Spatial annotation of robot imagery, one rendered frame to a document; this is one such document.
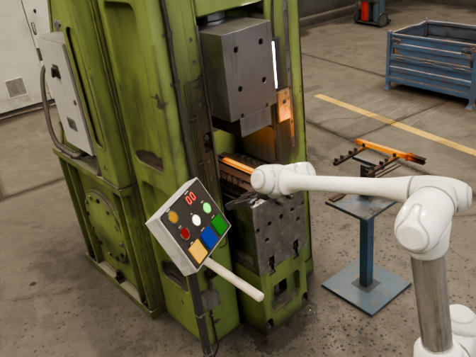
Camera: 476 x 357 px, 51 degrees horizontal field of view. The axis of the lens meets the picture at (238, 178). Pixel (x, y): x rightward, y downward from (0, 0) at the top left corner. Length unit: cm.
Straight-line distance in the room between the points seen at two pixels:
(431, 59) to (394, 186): 453
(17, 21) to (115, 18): 495
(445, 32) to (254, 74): 476
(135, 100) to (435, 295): 166
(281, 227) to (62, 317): 164
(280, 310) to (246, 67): 146
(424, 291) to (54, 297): 272
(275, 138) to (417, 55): 374
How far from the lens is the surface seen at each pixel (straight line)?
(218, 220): 225
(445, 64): 611
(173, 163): 237
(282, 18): 266
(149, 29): 218
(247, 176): 264
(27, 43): 746
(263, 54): 239
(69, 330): 350
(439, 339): 182
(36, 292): 391
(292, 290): 314
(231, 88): 229
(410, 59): 637
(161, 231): 204
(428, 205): 155
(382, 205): 294
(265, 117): 248
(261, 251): 269
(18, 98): 757
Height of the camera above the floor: 225
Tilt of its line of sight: 29 degrees down
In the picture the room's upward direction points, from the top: 7 degrees counter-clockwise
